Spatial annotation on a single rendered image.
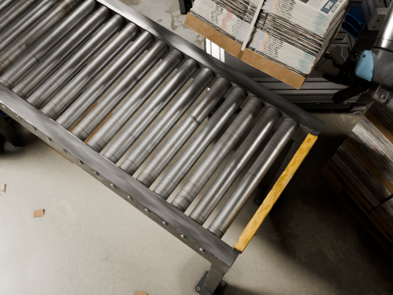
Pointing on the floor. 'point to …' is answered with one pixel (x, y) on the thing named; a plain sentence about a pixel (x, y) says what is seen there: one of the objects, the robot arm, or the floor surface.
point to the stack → (366, 130)
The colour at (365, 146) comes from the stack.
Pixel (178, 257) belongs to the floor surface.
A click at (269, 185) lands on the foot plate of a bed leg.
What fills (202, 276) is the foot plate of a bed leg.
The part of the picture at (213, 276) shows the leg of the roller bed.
